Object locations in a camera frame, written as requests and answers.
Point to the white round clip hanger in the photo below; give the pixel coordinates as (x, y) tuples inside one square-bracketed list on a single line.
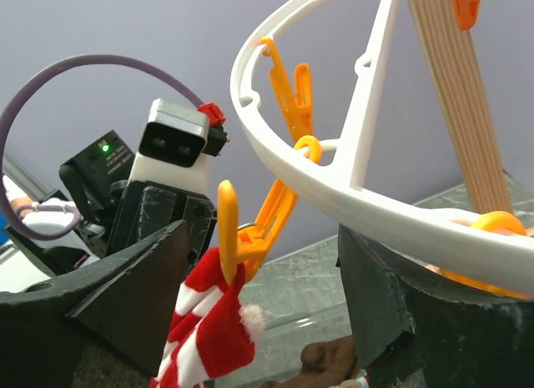
[(441, 237)]

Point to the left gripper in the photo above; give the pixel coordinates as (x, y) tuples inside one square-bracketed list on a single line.
[(117, 212)]

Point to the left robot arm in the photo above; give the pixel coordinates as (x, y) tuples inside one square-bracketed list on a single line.
[(43, 229)]

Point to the clear plastic tray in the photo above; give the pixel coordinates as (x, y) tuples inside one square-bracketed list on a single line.
[(278, 354)]

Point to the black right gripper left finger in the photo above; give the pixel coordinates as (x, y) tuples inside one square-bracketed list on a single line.
[(104, 325)]

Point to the wooden hanger stand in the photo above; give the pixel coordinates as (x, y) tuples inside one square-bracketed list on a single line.
[(452, 61)]

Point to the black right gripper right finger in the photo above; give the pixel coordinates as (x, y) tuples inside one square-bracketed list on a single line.
[(415, 328)]

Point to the orange clothes clip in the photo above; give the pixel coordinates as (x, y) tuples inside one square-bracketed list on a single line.
[(249, 244)]

